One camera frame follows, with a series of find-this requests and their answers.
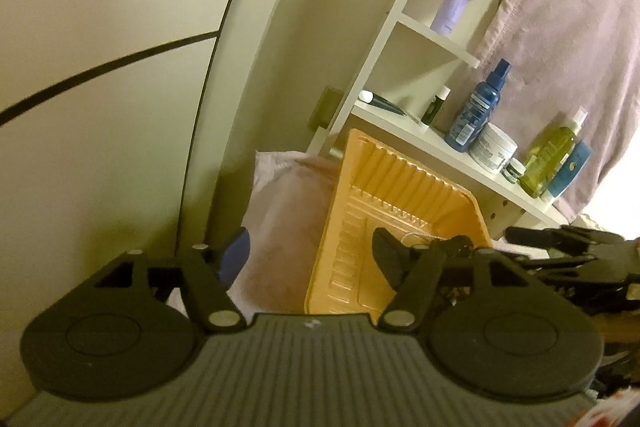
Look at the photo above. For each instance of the blue white tube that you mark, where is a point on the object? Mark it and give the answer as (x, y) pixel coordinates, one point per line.
(572, 169)

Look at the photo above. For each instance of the blue spray bottle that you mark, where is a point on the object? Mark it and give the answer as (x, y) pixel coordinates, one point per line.
(475, 112)

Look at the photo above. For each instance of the small green-lid jar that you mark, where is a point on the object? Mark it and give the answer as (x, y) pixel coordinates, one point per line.
(514, 171)

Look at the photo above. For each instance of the green spray bottle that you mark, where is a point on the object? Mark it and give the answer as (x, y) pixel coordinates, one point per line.
(547, 157)

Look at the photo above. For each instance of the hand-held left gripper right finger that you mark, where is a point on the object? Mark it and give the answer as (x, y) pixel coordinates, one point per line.
(392, 257)

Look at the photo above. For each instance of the black white lip balm stick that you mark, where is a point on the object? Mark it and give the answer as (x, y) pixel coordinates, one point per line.
(434, 107)

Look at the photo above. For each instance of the white cream jar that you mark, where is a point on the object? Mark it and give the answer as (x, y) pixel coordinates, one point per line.
(492, 149)

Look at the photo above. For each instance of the white wooden shelf unit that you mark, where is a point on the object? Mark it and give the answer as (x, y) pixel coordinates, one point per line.
(440, 44)

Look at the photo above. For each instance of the pink plush towel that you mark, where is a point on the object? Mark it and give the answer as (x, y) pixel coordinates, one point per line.
(575, 32)

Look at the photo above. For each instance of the pink fleece table cover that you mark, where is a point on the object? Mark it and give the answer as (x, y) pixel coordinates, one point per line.
(285, 217)

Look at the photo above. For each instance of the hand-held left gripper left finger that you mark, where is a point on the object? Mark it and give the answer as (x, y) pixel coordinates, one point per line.
(237, 252)

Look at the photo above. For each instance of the orange plastic tray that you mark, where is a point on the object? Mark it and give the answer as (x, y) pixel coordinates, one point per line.
(360, 217)

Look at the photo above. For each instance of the dark green tube white cap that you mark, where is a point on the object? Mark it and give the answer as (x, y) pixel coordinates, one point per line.
(390, 104)

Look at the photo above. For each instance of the red white cloth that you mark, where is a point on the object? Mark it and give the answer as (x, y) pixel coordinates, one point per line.
(617, 412)

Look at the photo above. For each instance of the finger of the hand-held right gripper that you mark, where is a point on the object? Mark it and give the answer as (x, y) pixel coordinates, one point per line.
(460, 247)
(550, 238)

